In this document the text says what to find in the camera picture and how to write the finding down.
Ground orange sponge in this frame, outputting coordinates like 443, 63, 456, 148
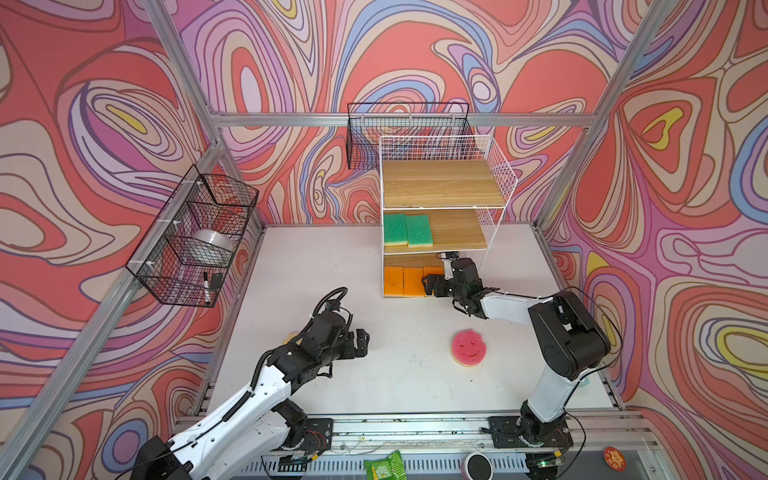
383, 266, 404, 297
403, 267, 426, 298

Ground yellow smiley sponge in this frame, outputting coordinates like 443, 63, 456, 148
284, 332, 303, 345

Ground yellow sponge green back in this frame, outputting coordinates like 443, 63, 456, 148
406, 215, 434, 248

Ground pink smiley sponge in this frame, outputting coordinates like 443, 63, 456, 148
451, 329, 487, 367

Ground white wire wooden shelf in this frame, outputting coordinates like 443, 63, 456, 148
378, 134, 518, 297

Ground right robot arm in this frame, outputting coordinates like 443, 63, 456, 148
421, 257, 611, 443

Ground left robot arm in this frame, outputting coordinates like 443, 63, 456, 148
121, 309, 370, 479

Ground green snack packet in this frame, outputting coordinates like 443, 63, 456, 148
364, 450, 407, 480

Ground silver bowl in basket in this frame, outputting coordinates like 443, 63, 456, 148
192, 229, 235, 253

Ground round black speaker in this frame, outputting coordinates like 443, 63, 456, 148
460, 452, 494, 480

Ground red round sticker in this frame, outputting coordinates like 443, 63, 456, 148
603, 446, 627, 472

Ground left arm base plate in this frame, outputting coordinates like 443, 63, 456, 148
279, 417, 334, 454

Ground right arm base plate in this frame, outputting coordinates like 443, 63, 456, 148
481, 415, 574, 450

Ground black wire basket left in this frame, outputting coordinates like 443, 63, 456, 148
127, 166, 259, 308

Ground black wire basket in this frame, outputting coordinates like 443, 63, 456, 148
346, 99, 470, 171
127, 166, 259, 308

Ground black wire basket back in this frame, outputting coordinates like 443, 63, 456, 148
346, 99, 470, 171

